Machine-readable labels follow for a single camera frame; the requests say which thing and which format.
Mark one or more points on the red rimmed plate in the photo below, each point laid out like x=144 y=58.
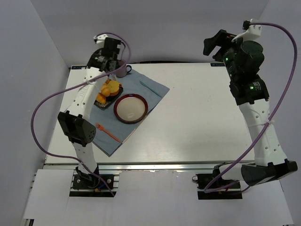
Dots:
x=130 y=108

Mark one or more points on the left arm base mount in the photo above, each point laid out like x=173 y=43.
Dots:
x=81 y=187

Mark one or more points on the teal plastic knife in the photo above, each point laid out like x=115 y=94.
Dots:
x=152 y=90

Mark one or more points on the purple mug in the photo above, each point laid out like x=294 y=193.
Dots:
x=123 y=69

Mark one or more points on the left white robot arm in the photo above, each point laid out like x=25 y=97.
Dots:
x=75 y=120

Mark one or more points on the black bread tray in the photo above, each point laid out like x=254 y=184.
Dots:
x=109 y=100

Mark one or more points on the orange plastic fork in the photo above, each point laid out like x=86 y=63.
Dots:
x=101 y=128

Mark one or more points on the round bread slice front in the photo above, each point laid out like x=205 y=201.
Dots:
x=114 y=87

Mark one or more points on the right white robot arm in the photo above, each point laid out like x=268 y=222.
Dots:
x=242 y=56

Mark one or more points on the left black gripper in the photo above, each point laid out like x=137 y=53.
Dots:
x=112 y=65

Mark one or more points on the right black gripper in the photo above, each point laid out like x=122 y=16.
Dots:
x=217 y=44

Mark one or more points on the blue cloth placemat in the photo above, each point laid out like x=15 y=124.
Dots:
x=108 y=120

